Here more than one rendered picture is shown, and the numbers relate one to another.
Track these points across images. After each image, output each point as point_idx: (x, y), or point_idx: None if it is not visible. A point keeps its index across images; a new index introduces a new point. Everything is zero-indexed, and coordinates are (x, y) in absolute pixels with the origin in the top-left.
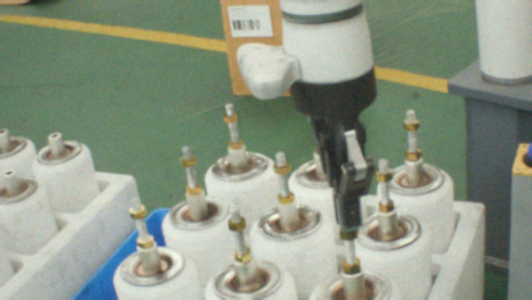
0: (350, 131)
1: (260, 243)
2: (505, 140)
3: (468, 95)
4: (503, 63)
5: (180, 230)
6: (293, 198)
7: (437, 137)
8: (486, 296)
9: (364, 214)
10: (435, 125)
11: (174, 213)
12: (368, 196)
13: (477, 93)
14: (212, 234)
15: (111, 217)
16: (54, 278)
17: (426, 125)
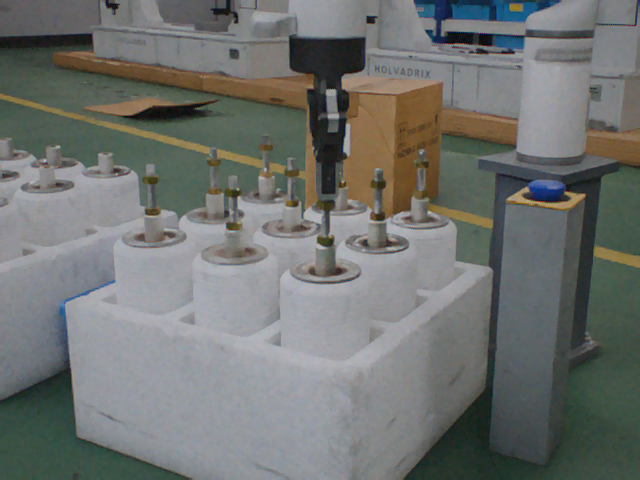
0: (331, 89)
1: (260, 238)
2: None
3: (497, 170)
4: (539, 140)
5: (193, 222)
6: (297, 203)
7: (485, 262)
8: (493, 381)
9: None
10: (486, 254)
11: (193, 212)
12: None
13: (505, 168)
14: (220, 230)
15: None
16: (65, 273)
17: (477, 253)
